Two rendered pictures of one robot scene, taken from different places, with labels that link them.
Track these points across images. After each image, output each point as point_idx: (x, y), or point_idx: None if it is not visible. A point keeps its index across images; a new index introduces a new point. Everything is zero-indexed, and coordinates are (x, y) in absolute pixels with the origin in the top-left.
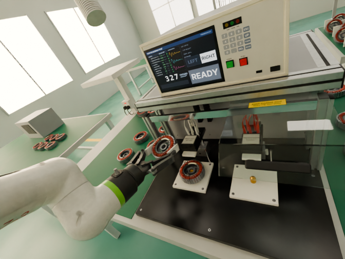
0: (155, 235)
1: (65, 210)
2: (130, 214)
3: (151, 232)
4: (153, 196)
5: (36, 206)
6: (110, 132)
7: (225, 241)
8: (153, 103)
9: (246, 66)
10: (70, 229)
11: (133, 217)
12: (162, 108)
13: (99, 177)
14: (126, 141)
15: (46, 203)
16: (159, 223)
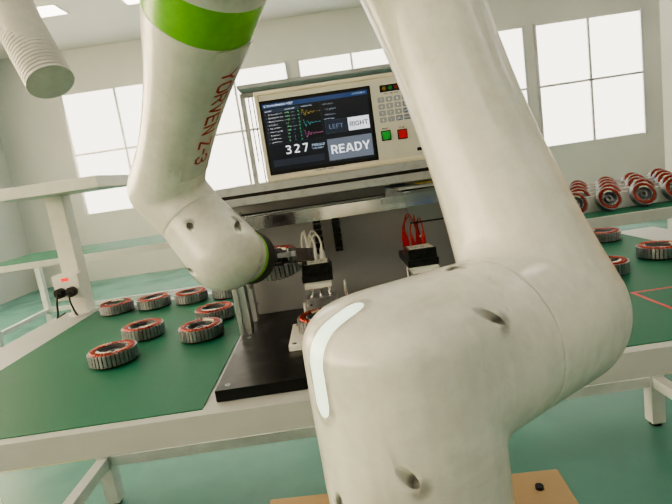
0: (279, 413)
1: (214, 209)
2: (193, 405)
3: (269, 405)
4: (248, 368)
5: (205, 164)
6: (5, 348)
7: None
8: (254, 188)
9: (405, 139)
10: (223, 236)
11: (207, 406)
12: (270, 200)
13: (29, 400)
14: (87, 346)
15: (194, 184)
16: (282, 393)
